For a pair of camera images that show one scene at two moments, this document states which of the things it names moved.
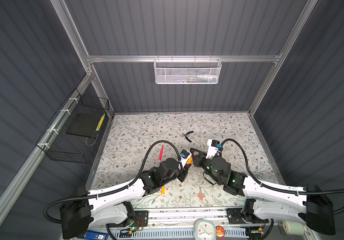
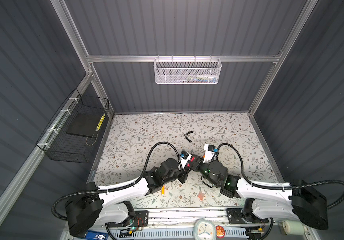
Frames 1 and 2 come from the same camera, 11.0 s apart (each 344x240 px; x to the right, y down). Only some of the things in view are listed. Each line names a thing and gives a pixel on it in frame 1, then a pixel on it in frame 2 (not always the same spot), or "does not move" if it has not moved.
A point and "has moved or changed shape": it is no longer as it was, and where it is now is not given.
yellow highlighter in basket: (100, 122) does not move
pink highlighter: (160, 154) has moved or changed shape
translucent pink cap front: (201, 195) does not move
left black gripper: (181, 175) does not move
